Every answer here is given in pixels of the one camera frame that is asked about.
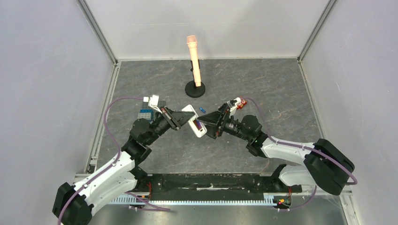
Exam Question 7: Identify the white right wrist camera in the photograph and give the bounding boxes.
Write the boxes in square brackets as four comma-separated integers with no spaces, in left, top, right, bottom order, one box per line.
[226,97,242,116]

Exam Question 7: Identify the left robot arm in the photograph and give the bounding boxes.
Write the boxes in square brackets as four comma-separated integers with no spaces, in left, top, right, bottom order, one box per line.
[52,107,196,225]

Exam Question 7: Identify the dark grey studded baseplate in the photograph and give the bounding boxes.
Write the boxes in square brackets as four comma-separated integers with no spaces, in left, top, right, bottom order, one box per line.
[141,100,167,115]

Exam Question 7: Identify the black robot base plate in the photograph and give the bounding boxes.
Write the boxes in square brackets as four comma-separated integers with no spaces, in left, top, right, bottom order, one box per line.
[131,173,302,201]

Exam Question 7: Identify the white remote control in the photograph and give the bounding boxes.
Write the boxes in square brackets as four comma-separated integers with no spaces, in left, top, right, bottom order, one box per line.
[182,105,207,138]

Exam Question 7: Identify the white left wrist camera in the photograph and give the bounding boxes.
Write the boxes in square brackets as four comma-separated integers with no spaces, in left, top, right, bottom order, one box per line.
[143,95,162,113]

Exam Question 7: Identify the purple blue AAA battery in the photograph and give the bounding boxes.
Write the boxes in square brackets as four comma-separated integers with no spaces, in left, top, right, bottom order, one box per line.
[193,120,202,131]

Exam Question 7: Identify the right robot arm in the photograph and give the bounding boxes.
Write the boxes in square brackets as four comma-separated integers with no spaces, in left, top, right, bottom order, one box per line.
[197,100,358,195]

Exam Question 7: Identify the red owl toy block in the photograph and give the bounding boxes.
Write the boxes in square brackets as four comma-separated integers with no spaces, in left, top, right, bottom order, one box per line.
[237,98,247,109]

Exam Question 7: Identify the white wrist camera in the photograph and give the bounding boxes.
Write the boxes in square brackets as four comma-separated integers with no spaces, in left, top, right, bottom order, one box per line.
[143,95,162,113]
[226,97,242,116]

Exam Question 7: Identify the white slotted cable duct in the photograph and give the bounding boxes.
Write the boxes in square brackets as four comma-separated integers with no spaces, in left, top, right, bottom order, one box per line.
[108,194,278,207]

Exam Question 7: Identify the light grey toy brick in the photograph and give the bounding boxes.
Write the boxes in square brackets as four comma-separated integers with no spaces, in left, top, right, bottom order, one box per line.
[138,112,153,121]

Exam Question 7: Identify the blue toy brick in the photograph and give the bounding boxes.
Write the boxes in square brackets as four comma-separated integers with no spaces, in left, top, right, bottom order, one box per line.
[139,109,153,114]

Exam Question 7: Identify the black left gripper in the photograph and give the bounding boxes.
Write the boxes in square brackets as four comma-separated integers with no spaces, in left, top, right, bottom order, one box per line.
[145,105,195,145]

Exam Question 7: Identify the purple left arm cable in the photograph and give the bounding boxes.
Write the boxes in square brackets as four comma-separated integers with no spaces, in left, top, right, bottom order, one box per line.
[57,96,172,225]

